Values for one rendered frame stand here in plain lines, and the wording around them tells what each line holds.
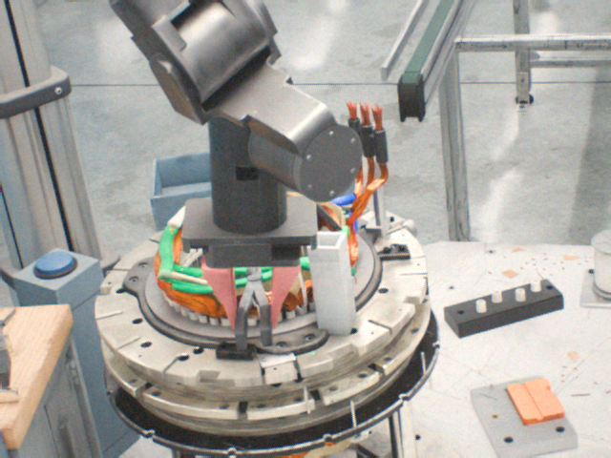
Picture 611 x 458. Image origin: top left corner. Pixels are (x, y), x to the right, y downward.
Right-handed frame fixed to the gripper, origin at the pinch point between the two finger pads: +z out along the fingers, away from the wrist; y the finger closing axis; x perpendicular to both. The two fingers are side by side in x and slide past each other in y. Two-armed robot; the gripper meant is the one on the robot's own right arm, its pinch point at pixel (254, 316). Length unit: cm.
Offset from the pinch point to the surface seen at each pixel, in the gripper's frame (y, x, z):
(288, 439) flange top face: 2.5, 3.2, 15.0
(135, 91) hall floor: -51, 346, 124
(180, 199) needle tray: -9.3, 44.7, 12.5
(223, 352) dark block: -2.9, 5.7, 7.3
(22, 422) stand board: -21.1, 5.4, 14.0
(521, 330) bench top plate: 33, 51, 36
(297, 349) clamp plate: 3.5, 5.4, 7.0
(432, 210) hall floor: 44, 229, 113
